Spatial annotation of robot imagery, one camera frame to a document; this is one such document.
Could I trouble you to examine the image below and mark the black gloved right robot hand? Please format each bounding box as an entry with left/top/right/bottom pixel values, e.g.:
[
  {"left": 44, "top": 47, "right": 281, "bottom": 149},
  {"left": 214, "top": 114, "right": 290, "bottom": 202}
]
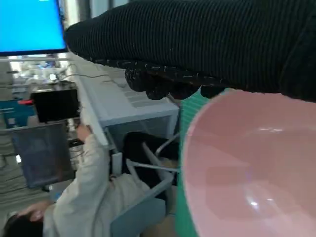
[{"left": 63, "top": 0, "right": 316, "bottom": 102}]

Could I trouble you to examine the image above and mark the pink bowl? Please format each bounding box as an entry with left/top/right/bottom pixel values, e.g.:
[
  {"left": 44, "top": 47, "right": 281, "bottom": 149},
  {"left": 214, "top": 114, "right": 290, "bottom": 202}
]
[{"left": 183, "top": 89, "right": 316, "bottom": 237}]

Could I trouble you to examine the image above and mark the green cutting mat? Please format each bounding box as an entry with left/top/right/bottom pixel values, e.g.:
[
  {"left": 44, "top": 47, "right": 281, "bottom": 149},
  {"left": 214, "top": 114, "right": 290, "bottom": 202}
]
[{"left": 174, "top": 90, "right": 226, "bottom": 237}]

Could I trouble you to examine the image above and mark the small white mesh cabinet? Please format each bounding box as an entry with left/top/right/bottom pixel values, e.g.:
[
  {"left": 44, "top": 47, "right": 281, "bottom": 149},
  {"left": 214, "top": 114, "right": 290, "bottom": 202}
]
[{"left": 97, "top": 71, "right": 180, "bottom": 149}]

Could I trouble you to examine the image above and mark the black monitor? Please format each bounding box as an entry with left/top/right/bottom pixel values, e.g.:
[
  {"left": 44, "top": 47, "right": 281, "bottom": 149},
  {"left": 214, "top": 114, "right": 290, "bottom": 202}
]
[{"left": 31, "top": 88, "right": 81, "bottom": 123}]

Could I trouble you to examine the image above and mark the grey office chair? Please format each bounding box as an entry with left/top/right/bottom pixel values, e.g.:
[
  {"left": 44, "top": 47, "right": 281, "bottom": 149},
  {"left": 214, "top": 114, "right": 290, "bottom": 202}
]
[{"left": 103, "top": 128, "right": 182, "bottom": 237}]

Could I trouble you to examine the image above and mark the person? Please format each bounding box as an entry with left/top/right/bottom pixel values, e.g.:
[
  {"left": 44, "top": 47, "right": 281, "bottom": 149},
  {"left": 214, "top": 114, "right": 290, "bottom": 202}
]
[{"left": 3, "top": 124, "right": 180, "bottom": 237}]

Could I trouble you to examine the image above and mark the monitor with dark grey screen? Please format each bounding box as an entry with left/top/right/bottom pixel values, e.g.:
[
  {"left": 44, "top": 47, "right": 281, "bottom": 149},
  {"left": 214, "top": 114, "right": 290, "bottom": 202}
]
[{"left": 10, "top": 122, "right": 75, "bottom": 190}]

